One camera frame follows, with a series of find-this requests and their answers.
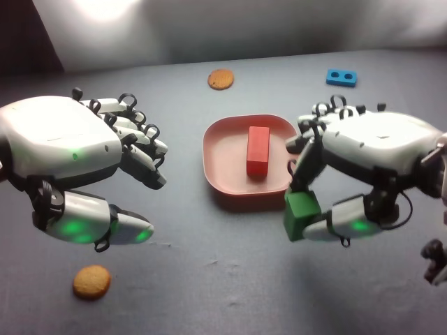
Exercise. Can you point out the pink square tray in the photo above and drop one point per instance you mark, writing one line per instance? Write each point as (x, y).
(223, 164)

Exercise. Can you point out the grey table cloth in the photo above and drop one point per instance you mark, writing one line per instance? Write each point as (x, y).
(227, 296)

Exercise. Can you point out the tan round biscuit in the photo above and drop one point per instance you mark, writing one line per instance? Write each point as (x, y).
(91, 281)

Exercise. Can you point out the green rectangular block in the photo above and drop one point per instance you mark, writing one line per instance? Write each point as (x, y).
(297, 216)

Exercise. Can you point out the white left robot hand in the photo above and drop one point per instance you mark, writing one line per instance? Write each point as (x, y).
(56, 139)

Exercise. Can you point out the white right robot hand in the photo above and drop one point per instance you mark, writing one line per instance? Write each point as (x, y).
(377, 143)

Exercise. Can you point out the red rectangular block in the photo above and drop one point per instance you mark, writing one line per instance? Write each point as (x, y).
(257, 153)

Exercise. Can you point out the orange-brown round cookie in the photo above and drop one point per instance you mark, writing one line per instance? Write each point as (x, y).
(220, 79)

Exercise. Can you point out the blue two-hole brick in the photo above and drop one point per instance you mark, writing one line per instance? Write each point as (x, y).
(342, 82)

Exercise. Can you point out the dark backdrop panel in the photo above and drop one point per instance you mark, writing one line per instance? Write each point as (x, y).
(21, 35)

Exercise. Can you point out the white backdrop sheet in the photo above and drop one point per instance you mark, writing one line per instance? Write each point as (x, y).
(244, 28)

